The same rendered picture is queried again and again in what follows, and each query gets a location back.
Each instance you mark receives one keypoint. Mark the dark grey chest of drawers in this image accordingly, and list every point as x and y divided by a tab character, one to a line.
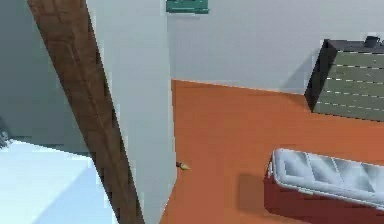
353	83

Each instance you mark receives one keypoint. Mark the small black object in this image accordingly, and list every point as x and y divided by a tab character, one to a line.
372	41

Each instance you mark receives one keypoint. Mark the green framed wall picture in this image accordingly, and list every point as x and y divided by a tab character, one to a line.
187	6

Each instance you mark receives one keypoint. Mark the small yellow door stopper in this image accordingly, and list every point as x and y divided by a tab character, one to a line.
183	166

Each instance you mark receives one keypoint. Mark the brown wooden room door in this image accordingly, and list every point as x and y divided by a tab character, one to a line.
83	100

